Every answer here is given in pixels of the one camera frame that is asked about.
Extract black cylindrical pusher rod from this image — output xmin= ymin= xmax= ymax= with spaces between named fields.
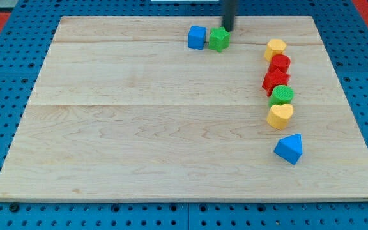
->
xmin=222 ymin=0 xmax=238 ymax=32

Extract green star block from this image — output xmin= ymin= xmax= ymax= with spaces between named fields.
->
xmin=208 ymin=27 xmax=231 ymax=52

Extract blue cube block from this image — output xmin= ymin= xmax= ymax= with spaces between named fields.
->
xmin=187 ymin=25 xmax=206 ymax=50

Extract red star block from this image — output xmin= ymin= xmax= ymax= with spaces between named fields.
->
xmin=262 ymin=68 xmax=290 ymax=97

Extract yellow hexagon block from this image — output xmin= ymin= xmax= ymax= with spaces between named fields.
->
xmin=264 ymin=39 xmax=287 ymax=62

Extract red cylinder block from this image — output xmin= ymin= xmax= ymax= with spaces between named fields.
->
xmin=268 ymin=54 xmax=291 ymax=73

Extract green cylinder block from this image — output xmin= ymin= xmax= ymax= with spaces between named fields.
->
xmin=268 ymin=85 xmax=295 ymax=107

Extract yellow heart block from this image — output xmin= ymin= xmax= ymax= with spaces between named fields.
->
xmin=266 ymin=103 xmax=294 ymax=130

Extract light wooden board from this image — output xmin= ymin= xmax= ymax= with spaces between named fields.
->
xmin=0 ymin=16 xmax=368 ymax=203

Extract blue triangular prism block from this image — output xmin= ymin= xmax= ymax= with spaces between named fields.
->
xmin=274 ymin=133 xmax=303 ymax=165

